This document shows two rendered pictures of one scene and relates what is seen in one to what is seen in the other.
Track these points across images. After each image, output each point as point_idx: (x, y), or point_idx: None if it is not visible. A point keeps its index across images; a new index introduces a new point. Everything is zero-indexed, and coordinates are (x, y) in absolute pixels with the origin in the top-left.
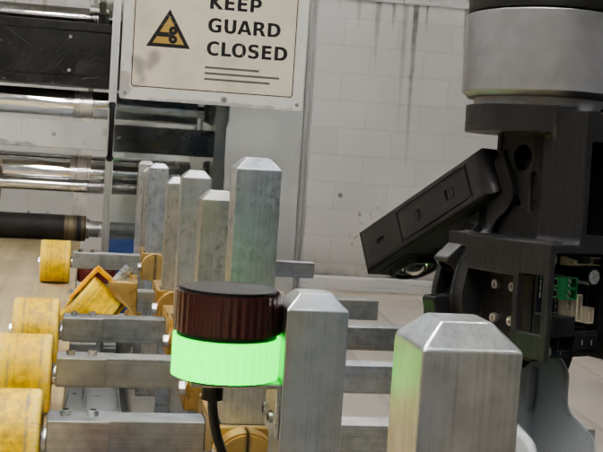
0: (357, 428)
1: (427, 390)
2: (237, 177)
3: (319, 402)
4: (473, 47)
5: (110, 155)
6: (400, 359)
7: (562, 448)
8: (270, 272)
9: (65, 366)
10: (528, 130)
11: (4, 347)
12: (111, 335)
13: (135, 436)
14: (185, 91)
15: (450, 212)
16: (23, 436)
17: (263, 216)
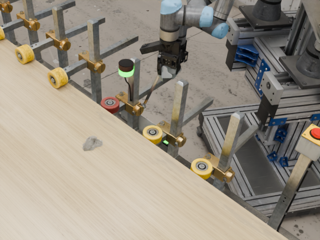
0: (107, 51)
1: (183, 89)
2: (92, 25)
3: (137, 71)
4: (163, 35)
5: None
6: (177, 85)
7: (170, 71)
8: (98, 37)
9: (34, 50)
10: (171, 45)
11: (23, 52)
12: (13, 28)
13: (77, 68)
14: None
15: (157, 50)
16: (65, 77)
17: (96, 29)
